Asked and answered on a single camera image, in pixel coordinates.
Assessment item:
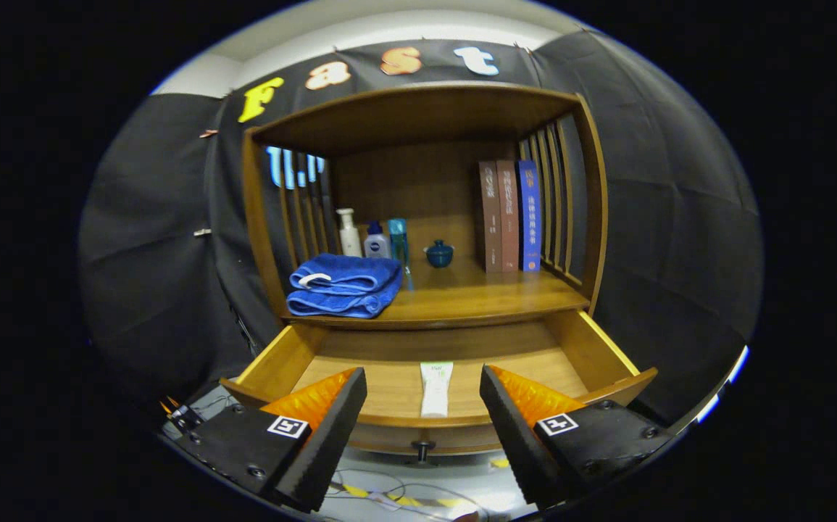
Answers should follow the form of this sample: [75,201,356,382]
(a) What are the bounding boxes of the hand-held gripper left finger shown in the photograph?
[168,366,368,513]

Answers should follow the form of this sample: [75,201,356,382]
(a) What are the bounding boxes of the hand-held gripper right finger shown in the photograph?
[480,364,680,508]

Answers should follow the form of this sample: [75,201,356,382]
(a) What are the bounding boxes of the wooden drawer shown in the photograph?
[219,310,659,465]

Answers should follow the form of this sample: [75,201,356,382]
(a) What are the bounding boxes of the white tube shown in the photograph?
[420,361,454,418]

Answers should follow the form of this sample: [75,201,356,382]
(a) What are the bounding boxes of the wooden countertop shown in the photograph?
[284,254,591,328]

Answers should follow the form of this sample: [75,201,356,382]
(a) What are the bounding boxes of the wooden cabinet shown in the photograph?
[241,81,609,334]

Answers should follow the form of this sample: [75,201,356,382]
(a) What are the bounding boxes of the yellow black floor tape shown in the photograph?
[342,482,470,509]

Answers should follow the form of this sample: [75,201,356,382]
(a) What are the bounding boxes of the blue folded towel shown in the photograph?
[286,252,404,320]

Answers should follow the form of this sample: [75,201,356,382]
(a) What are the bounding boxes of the white bottle with blue cap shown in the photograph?
[363,221,392,260]

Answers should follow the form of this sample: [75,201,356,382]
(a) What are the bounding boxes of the small blue lidded cup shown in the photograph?
[424,239,455,269]

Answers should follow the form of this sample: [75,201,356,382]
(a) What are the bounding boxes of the white pump bottle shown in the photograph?
[336,208,362,258]

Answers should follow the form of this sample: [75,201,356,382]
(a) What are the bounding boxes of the teal bottle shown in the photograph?
[388,218,411,268]

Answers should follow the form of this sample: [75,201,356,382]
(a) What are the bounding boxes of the blue book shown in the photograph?
[517,159,542,273]

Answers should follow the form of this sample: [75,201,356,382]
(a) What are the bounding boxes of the reddish brown book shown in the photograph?
[496,159,521,273]

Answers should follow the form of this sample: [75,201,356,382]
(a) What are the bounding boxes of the dark brown book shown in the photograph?
[478,160,504,274]

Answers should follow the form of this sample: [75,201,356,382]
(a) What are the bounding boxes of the black backdrop cloth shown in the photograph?
[78,29,765,428]

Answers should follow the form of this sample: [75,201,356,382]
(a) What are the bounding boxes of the floor cables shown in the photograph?
[328,468,491,520]

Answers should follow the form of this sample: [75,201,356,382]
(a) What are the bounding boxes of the black device with orange wires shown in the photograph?
[161,395,206,436]

